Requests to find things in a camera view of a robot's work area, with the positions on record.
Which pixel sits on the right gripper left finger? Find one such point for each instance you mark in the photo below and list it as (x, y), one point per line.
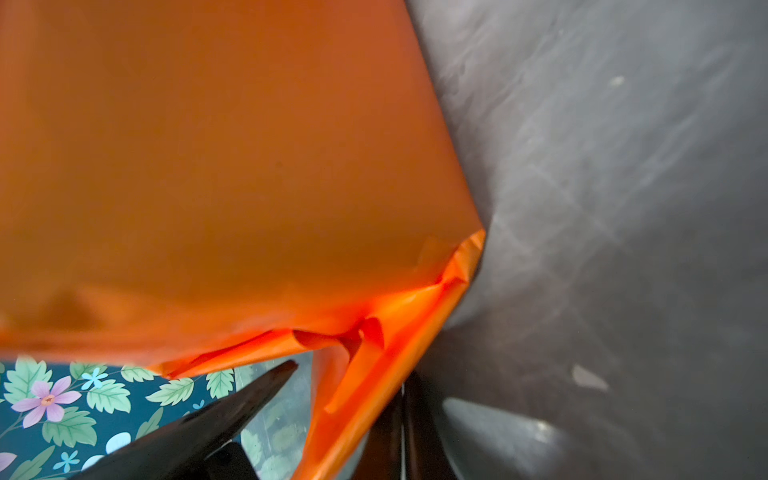
(381, 458)

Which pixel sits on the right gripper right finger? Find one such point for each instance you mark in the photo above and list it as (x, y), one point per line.
(424, 455)

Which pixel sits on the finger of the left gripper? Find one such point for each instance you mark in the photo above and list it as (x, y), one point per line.
(200, 445)

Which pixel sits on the yellow orange wrapping paper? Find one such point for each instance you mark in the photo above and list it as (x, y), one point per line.
(191, 186)

